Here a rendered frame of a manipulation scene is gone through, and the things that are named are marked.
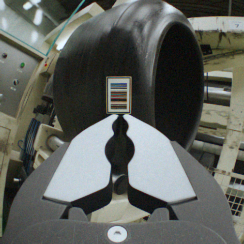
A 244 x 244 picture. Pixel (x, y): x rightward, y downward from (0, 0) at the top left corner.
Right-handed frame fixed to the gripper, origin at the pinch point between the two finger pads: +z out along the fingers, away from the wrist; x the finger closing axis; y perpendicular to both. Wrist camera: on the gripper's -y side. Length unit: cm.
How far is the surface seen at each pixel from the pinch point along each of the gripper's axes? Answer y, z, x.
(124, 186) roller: 20.5, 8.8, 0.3
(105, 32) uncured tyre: -7.2, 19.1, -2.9
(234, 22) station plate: -23, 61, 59
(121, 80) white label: 0.8, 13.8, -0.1
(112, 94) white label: 3.0, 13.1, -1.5
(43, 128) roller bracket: 20.6, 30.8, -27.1
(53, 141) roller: 23.6, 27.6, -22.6
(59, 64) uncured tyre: -0.8, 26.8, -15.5
